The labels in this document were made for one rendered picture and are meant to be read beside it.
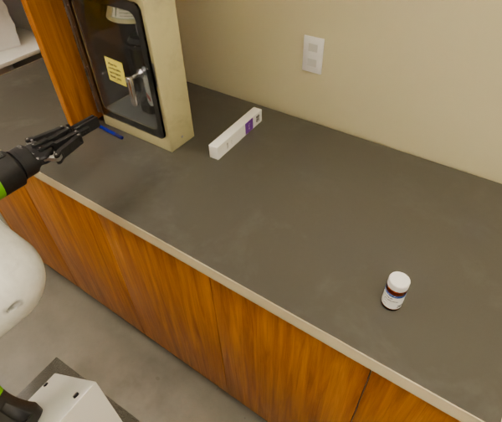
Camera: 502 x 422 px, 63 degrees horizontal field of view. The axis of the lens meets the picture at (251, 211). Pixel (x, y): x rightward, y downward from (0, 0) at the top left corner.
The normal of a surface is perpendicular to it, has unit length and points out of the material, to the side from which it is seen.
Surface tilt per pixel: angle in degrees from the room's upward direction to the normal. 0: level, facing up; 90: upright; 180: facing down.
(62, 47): 90
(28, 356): 0
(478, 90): 90
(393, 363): 0
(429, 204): 0
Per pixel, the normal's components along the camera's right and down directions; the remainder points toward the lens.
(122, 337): -0.03, -0.72
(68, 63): 0.82, 0.38
